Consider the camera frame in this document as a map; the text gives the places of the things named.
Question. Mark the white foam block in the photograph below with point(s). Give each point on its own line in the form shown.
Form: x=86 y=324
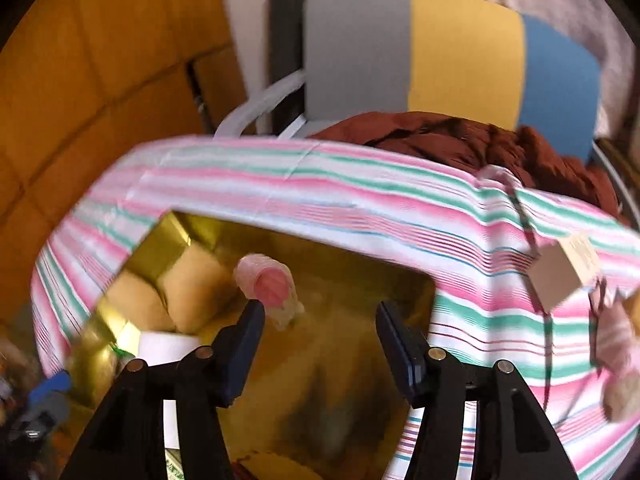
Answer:
x=165 y=350

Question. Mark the dark red cloth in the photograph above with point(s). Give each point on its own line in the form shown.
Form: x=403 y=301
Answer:
x=471 y=146

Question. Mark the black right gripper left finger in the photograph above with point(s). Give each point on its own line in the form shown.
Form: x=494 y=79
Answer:
x=124 y=439

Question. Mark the beige cardboard box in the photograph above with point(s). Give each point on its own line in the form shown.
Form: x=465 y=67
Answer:
x=561 y=268

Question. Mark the pink striped sock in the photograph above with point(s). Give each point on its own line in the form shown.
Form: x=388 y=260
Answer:
x=617 y=350

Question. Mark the striped pink green bedsheet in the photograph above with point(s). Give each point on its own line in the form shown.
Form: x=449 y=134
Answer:
x=473 y=234

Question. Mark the grey yellow blue chair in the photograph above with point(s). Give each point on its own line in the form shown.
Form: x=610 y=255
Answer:
x=472 y=59

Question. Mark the yellow sponge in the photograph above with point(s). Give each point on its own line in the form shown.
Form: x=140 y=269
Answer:
x=196 y=288
x=140 y=303

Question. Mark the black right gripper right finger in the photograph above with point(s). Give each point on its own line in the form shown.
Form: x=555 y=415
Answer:
x=514 y=438

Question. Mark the gold storage box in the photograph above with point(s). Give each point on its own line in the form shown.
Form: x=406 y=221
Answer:
x=320 y=401

